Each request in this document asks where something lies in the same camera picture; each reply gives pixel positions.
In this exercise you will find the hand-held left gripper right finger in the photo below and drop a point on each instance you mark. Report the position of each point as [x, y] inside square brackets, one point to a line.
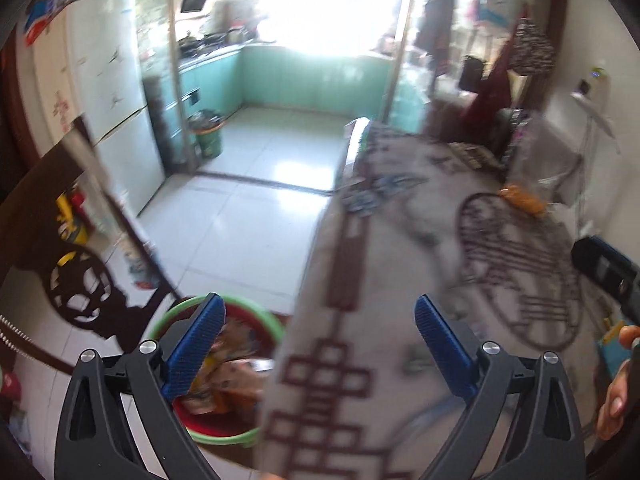
[445, 345]

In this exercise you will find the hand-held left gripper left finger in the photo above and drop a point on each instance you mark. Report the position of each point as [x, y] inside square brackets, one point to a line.
[197, 345]

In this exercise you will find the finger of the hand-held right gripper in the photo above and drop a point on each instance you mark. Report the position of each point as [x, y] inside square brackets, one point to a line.
[600, 257]

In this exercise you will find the red basin green rim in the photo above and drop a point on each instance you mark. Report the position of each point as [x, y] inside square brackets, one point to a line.
[205, 422]

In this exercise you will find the black shoulder bag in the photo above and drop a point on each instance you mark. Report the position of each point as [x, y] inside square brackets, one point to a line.
[471, 74]

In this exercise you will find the green trash bin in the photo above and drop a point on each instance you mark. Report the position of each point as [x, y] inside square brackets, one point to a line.
[210, 140]

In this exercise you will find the person's right hand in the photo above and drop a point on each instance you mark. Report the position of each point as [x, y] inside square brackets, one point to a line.
[614, 395]

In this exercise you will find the clear zip bag orange snacks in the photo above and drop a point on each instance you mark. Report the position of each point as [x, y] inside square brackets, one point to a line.
[525, 197]

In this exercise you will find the yellow plastic toy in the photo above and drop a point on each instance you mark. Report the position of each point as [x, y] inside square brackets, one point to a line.
[67, 220]

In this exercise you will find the dark red garment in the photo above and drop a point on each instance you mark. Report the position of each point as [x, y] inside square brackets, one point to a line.
[492, 90]

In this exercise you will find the dark carved wooden chair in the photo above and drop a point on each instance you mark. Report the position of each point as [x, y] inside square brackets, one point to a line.
[30, 220]

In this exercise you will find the black white patterned bag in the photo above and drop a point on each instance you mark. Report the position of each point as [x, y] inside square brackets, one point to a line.
[532, 45]

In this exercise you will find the white refrigerator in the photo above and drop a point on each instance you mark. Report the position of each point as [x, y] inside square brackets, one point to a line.
[115, 85]

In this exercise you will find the teal kitchen base cabinets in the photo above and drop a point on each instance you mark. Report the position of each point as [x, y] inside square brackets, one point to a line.
[300, 80]

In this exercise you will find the blue red packet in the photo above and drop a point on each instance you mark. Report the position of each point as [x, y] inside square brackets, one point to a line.
[42, 22]

